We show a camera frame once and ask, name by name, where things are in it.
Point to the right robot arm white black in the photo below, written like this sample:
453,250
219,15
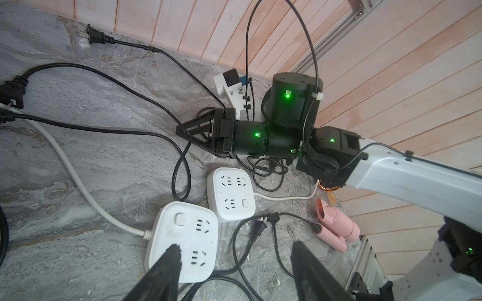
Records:
336,157

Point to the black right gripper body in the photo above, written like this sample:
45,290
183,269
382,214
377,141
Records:
233,137

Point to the far white power strip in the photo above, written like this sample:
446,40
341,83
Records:
230,194

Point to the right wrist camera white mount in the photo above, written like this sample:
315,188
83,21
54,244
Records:
231,86

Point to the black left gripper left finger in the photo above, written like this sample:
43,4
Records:
161,281

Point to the pink folded hair dryer right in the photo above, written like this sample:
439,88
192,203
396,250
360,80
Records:
336,228

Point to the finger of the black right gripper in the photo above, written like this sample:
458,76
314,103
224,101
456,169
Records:
209,144
202,124

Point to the near white power strip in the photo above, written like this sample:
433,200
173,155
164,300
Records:
195,230

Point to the white power strip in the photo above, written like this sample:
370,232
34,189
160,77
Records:
195,230
230,194

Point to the dark green hair dryer copper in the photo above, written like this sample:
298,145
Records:
325,186

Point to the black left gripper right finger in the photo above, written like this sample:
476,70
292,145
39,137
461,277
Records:
313,280

